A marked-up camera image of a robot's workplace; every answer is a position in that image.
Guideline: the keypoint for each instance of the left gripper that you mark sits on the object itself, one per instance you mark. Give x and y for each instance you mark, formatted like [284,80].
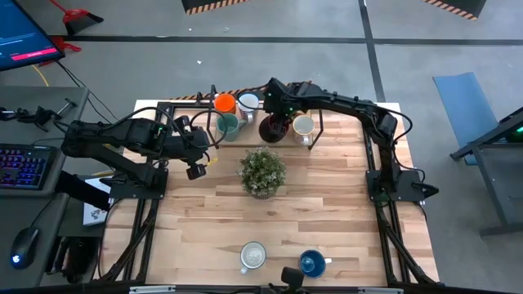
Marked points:
[192,145]

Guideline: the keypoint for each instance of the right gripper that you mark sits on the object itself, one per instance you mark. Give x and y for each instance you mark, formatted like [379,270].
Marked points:
[282,100]

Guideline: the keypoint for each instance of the white mug orange fern pattern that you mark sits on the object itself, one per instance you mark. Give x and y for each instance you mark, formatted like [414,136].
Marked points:
[303,126]

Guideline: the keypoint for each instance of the teal mug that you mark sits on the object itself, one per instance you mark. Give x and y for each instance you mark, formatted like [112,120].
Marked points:
[228,127]

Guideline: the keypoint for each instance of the white mug blue leaf pattern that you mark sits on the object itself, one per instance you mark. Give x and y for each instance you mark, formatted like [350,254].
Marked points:
[252,255]

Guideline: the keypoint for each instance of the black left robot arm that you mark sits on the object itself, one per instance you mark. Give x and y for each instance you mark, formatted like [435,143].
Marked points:
[122,136]

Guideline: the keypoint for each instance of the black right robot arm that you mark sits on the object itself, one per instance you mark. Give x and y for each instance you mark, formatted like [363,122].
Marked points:
[347,104]

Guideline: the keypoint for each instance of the small yellow tag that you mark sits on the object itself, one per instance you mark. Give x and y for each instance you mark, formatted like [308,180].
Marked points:
[212,161]

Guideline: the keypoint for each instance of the artificial plant in striped pot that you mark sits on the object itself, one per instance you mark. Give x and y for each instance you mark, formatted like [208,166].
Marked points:
[261,171]

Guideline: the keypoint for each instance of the white booklet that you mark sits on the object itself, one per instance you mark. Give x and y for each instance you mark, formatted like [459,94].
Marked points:
[95,214]

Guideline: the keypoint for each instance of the black slanted object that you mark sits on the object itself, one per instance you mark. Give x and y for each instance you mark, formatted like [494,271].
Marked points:
[81,191]

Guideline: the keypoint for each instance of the black rounded object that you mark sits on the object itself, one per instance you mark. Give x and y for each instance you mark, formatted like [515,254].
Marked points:
[292,278]

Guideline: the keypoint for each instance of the black hazard striped block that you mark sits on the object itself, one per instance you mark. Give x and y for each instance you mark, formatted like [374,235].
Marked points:
[470,5]
[196,3]

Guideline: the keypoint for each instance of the black bag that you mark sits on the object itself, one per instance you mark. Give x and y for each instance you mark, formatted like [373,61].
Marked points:
[73,257]

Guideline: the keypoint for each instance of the black handheld device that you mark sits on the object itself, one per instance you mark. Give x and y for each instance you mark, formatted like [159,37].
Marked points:
[37,116]

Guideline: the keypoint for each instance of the backlit black keyboard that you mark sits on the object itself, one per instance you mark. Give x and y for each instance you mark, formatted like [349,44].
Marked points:
[24,167]

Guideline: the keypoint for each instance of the grey side desk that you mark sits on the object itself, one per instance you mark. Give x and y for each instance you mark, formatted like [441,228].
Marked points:
[37,94]

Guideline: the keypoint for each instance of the red floor stand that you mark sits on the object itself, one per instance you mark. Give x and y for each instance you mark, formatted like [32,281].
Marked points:
[61,43]

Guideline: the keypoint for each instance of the blue floor mat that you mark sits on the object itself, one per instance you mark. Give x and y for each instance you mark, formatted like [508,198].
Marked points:
[466,106]

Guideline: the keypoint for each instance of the black computer mouse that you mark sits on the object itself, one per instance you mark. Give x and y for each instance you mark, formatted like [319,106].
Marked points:
[23,247]

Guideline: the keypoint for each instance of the red and black dustpan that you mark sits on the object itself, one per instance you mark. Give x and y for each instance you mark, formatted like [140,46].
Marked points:
[79,20]

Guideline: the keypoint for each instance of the blue screen monitor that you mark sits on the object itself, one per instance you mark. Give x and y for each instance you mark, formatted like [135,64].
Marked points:
[24,36]

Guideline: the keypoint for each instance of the black aluminium table frame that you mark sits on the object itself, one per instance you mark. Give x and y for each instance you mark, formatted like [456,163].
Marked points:
[184,105]

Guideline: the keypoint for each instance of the black frame bracket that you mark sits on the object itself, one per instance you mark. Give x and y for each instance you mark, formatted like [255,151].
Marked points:
[199,99]

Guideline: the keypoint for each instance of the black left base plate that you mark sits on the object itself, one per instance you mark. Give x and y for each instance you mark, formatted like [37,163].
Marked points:
[122,192]

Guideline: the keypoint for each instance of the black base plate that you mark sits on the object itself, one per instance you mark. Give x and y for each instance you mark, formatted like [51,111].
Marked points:
[122,192]
[374,183]

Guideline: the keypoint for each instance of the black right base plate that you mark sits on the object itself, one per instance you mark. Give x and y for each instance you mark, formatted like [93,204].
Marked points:
[374,183]

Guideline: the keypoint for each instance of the silver edge bracket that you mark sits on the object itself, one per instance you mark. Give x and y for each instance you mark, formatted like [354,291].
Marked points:
[151,290]
[380,290]

